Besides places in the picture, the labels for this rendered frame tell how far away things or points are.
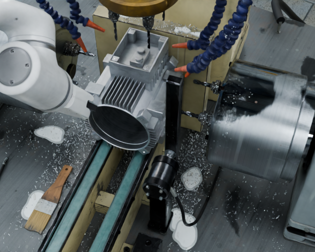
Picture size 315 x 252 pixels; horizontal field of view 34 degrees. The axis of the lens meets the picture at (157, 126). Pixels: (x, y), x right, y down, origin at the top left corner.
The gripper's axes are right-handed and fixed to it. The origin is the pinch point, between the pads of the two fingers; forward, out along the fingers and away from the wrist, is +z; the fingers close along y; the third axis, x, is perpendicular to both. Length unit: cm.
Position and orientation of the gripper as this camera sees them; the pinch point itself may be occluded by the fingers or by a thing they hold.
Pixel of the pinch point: (79, 105)
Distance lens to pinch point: 107.9
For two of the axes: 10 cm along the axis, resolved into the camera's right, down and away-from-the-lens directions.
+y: 9.4, 2.7, -2.0
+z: 1.7, 1.5, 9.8
